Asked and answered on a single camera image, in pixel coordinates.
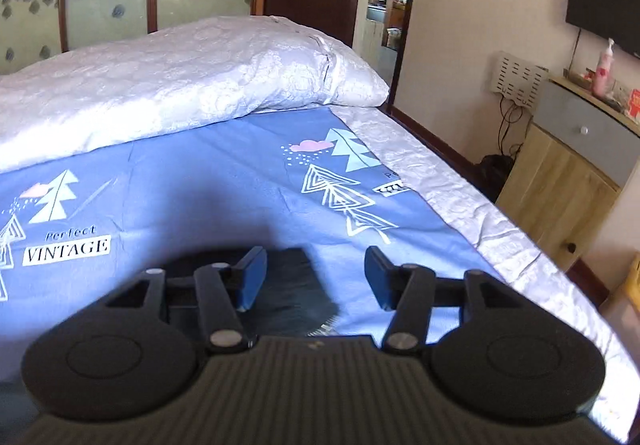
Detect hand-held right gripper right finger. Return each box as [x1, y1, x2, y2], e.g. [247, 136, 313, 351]
[364, 246, 526, 354]

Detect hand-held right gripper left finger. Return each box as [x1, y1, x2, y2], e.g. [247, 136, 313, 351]
[104, 246, 268, 354]

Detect dark grey pants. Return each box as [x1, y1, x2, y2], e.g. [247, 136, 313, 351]
[262, 247, 342, 337]

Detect white patterned mattress cover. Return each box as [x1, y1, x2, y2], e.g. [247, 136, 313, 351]
[330, 102, 632, 443]

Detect blue printed bed sheet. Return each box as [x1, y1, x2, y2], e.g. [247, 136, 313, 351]
[0, 105, 506, 383]

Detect black bag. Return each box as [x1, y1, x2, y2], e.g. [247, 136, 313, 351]
[475, 152, 518, 203]

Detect wooden cabinet with grey drawer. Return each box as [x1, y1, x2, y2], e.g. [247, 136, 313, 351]
[495, 75, 640, 273]

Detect white patterned quilt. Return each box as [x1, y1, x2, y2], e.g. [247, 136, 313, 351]
[0, 15, 391, 173]

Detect yellow container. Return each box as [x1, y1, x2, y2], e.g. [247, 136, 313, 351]
[599, 255, 640, 341]

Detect pink pump bottle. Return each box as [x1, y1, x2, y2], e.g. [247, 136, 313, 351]
[592, 38, 617, 98]

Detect black cables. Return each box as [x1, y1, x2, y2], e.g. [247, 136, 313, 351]
[497, 95, 533, 161]

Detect white perforated wall box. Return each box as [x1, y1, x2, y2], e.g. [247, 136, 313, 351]
[487, 51, 549, 107]

